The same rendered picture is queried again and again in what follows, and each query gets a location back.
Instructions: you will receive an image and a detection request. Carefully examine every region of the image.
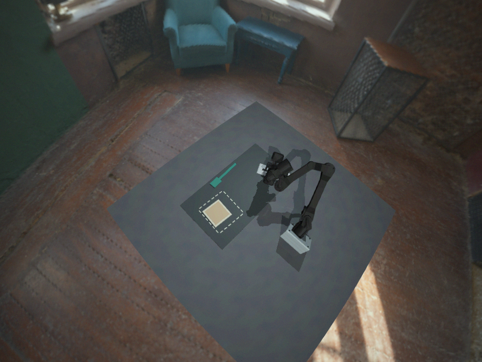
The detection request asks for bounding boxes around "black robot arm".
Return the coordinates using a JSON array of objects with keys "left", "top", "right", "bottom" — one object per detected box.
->
[{"left": 264, "top": 159, "right": 335, "bottom": 239}]

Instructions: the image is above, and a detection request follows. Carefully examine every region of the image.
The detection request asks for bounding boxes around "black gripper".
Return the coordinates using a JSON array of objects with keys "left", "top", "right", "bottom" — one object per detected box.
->
[{"left": 263, "top": 152, "right": 284, "bottom": 186}]

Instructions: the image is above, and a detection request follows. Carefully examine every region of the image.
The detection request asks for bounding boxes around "teal flat bar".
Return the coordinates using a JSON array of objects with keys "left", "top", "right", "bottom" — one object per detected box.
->
[{"left": 210, "top": 163, "right": 237, "bottom": 188}]

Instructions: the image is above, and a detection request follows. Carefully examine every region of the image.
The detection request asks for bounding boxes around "cream tile with dark rectangle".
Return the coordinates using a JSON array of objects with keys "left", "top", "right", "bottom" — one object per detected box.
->
[{"left": 202, "top": 199, "right": 232, "bottom": 228}]

